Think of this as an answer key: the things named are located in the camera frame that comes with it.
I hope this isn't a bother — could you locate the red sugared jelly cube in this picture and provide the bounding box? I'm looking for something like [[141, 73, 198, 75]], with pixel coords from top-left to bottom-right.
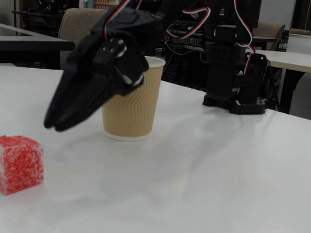
[[0, 135, 46, 197]]

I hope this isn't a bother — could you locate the black equipment bench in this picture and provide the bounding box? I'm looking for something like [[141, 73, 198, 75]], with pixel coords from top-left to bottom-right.
[[11, 9, 67, 38]]

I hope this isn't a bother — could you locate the black electronics rack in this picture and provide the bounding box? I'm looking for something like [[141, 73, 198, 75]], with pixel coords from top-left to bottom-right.
[[146, 18, 211, 88]]

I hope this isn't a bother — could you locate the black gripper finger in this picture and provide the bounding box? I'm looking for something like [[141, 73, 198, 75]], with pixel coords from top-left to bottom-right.
[[43, 28, 106, 131]]

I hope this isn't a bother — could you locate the gripper servo cable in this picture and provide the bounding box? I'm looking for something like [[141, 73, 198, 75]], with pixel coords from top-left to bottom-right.
[[103, 0, 140, 42]]

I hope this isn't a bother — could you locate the black power cable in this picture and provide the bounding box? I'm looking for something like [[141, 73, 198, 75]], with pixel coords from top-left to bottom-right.
[[265, 65, 284, 112]]

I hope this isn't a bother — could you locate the upper arm servo cable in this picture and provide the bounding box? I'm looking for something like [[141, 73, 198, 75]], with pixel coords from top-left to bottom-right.
[[231, 0, 256, 48]]

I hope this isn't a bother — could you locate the white table with black legs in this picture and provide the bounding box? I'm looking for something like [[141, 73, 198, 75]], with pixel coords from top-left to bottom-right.
[[238, 47, 311, 115]]

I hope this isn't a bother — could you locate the dark-edged grey table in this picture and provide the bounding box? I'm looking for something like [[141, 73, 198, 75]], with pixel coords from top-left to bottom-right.
[[0, 22, 76, 67]]

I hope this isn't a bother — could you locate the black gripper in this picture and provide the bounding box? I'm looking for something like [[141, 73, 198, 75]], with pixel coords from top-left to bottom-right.
[[54, 5, 166, 137]]

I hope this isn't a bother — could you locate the white desk partition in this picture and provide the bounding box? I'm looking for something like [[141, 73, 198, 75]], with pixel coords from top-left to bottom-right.
[[287, 33, 311, 54]]

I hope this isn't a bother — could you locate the tan ripple paper cup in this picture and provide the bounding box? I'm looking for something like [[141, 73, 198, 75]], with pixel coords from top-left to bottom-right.
[[100, 55, 166, 143]]

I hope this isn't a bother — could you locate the large beige fabric chair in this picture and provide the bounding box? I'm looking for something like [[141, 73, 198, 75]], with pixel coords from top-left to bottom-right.
[[56, 7, 153, 75]]

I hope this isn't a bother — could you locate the wrist servo cable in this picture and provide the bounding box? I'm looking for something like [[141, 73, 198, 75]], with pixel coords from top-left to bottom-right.
[[165, 5, 212, 40]]

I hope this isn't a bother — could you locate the small beige chair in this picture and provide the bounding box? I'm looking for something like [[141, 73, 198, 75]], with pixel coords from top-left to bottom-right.
[[289, 28, 311, 36], [251, 21, 286, 52]]

